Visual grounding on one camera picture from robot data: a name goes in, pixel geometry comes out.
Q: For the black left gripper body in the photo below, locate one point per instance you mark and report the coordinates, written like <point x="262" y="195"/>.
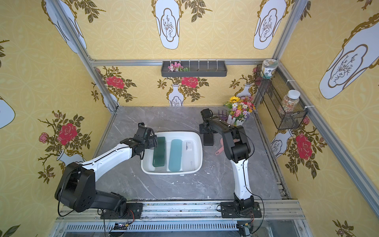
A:
<point x="149" y="140"/>

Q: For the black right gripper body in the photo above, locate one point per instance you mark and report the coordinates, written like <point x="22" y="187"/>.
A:
<point x="206" y="128"/>

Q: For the black pencil case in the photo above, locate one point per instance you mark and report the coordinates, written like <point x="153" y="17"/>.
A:
<point x="208" y="139"/>

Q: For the dark green pencil case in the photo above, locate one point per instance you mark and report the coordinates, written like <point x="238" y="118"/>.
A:
<point x="159" y="156"/>

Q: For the clear rounded pencil case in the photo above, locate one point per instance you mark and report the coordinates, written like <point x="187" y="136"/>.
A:
<point x="188" y="152"/>

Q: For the teal translucent pencil case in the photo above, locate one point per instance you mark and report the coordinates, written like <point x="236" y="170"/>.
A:
<point x="175" y="158"/>

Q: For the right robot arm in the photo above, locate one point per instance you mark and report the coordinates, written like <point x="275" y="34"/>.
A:
<point x="237" y="150"/>

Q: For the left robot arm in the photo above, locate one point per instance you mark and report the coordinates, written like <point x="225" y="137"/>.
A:
<point x="77" y="187"/>

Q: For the white storage box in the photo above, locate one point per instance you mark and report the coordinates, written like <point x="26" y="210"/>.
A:
<point x="147" y="162"/>

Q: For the pink hand broom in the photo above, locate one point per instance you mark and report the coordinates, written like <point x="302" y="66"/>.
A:
<point x="221" y="149"/>

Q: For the white fence flower planter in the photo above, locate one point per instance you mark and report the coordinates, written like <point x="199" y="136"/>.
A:
<point x="240" y="109"/>

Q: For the small pink shelf flowers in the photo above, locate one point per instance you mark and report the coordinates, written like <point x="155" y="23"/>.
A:
<point x="177" y="67"/>

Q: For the clear jar white lid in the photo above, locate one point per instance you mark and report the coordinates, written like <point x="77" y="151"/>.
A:
<point x="289" y="101"/>

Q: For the white lidded patterned jar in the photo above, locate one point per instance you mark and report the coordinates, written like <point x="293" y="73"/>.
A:
<point x="268" y="68"/>

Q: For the small circuit board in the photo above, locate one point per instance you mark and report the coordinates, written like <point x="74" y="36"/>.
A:
<point x="120" y="226"/>

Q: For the grey wall shelf tray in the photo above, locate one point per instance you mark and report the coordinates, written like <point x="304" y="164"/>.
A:
<point x="197" y="68"/>

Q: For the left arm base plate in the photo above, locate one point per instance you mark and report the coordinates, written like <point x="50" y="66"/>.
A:
<point x="133" y="210"/>

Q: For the black wire basket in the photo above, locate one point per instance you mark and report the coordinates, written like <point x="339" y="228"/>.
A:
<point x="272" y="91"/>

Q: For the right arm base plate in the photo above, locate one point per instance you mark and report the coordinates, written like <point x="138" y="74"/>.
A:
<point x="230" y="210"/>

